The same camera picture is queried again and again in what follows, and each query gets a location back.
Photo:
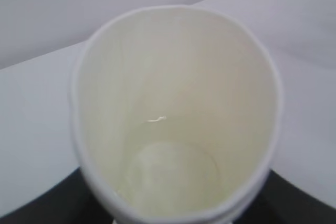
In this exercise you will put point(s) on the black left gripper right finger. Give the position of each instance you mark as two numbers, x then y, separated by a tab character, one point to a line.
281	202

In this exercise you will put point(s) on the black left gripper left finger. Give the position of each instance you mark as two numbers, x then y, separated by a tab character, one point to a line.
70	201

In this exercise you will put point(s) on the white paper cup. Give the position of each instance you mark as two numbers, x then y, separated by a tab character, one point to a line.
175	115

